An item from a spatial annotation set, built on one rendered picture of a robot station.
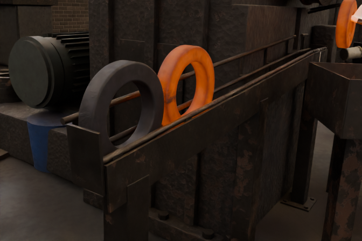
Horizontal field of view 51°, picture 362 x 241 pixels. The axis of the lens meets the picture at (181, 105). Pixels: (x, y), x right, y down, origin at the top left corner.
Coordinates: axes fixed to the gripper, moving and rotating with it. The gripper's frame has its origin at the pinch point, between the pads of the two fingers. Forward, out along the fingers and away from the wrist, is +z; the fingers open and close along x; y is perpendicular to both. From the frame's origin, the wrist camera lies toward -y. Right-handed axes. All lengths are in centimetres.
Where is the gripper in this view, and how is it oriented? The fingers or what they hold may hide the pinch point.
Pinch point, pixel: (348, 17)
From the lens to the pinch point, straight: 138.7
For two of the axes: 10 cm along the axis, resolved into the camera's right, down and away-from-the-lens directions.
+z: -7.9, -4.1, 4.6
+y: 2.4, -8.9, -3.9
